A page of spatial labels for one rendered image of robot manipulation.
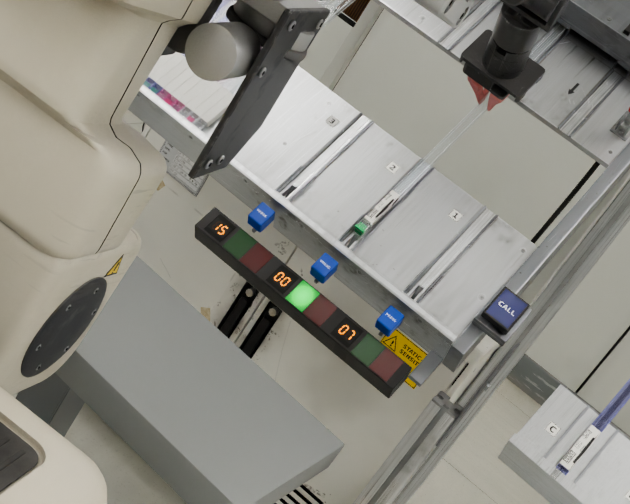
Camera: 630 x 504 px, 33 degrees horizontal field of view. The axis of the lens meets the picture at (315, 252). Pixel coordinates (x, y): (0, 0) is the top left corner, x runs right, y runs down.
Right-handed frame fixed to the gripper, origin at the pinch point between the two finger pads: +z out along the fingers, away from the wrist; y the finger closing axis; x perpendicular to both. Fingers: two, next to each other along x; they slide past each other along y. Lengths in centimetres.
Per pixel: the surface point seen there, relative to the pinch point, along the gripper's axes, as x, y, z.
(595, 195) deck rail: 2.4, -20.4, -0.4
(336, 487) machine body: 42, -15, 54
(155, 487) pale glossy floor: 60, 12, 75
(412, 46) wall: -104, 65, 140
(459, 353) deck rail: 34.0, -20.6, -0.4
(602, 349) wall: -76, -38, 168
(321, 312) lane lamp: 41.0, -3.8, 1.3
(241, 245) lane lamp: 40.9, 10.2, 1.3
